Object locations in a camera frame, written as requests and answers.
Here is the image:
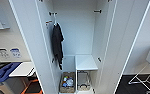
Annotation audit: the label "white wardrobe door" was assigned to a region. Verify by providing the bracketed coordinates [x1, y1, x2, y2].
[105, 0, 150, 94]
[9, 0, 58, 94]

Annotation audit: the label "white wardrobe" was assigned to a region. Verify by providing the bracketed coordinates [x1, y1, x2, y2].
[9, 0, 150, 94]

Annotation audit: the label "black garment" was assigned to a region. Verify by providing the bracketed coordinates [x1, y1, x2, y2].
[50, 22, 66, 71]

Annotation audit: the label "white wardrobe shelf bench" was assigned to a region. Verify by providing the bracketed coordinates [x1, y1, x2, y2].
[74, 54, 100, 94]

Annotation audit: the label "dark wardrobe fitting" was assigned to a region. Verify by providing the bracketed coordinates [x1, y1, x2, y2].
[50, 56, 56, 64]
[96, 56, 103, 64]

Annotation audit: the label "yellow green small item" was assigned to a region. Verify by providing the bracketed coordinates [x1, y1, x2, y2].
[63, 75, 69, 82]

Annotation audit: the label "white clothes hanger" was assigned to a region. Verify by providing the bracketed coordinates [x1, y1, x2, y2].
[52, 14, 59, 28]

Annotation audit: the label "brown storage box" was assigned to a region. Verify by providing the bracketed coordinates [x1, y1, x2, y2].
[59, 71, 77, 94]

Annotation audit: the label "orange tag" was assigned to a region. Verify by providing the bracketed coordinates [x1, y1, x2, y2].
[45, 20, 54, 25]

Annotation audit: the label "white bottle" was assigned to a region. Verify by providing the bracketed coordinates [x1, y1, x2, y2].
[65, 79, 75, 89]

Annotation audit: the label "black wardrobe hook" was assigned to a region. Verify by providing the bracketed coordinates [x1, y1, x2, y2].
[48, 11, 59, 17]
[93, 9, 103, 15]

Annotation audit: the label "white folding table top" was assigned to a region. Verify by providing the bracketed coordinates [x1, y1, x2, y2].
[8, 61, 36, 79]

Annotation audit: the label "orange table legs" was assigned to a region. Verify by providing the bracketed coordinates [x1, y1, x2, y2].
[20, 77, 43, 94]

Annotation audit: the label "blue cloth bag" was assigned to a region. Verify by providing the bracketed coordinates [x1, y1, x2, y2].
[0, 62, 23, 85]

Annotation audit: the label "pale wire frame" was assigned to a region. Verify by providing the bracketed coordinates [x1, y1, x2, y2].
[77, 71, 92, 92]

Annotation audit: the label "blue white wall sticker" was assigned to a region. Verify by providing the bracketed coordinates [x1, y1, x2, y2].
[9, 46, 23, 60]

